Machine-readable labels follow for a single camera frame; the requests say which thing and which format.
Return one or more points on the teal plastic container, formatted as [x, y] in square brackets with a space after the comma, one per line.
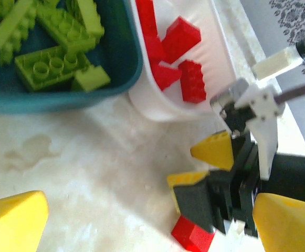
[115, 65]

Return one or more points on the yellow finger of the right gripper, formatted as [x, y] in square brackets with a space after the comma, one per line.
[218, 151]
[194, 202]

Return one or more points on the small lime green lego brick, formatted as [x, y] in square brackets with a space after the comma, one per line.
[92, 78]

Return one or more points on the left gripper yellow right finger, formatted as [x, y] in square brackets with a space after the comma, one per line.
[288, 228]

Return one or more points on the red sloped lego brick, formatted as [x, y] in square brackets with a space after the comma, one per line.
[165, 77]

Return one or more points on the white plastic container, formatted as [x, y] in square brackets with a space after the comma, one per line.
[207, 47]

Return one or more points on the white bottle with black cap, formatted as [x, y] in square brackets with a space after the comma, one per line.
[275, 61]

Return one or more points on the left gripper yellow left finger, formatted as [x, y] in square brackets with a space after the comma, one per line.
[13, 225]

